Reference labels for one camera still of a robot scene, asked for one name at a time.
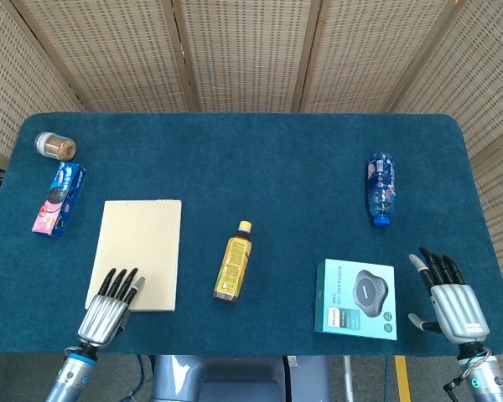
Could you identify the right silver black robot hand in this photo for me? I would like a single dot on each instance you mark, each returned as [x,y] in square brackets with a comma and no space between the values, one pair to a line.
[457,305]

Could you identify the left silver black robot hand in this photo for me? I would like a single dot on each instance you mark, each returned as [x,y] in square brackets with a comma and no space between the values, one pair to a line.
[102,314]

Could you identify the beige spiral notebook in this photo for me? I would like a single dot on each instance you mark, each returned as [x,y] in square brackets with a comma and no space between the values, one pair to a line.
[146,243]

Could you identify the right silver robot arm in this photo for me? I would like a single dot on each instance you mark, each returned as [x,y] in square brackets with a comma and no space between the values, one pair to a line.
[484,374]

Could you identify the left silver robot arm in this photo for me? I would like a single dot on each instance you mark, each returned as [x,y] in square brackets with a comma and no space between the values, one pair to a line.
[71,372]

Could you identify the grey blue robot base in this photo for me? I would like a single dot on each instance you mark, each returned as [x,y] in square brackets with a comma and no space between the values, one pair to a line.
[234,379]

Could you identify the teal Philips speaker box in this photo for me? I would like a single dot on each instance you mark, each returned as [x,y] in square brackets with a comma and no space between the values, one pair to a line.
[356,301]

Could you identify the blue Oreo cookie box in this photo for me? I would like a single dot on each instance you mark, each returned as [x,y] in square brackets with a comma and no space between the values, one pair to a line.
[58,201]

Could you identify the yellow label tea bottle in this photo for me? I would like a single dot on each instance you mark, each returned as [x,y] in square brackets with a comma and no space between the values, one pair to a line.
[233,264]

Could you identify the blue cap water bottle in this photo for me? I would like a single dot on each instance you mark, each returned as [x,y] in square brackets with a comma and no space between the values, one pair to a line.
[381,184]

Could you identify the glass jar brown powder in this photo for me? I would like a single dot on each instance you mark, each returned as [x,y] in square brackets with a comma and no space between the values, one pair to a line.
[56,146]

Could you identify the blue table cloth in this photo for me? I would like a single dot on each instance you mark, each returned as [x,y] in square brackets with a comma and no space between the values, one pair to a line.
[251,167]

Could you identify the woven wooden folding screen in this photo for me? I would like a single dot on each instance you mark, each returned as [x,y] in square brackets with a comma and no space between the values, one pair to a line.
[251,54]

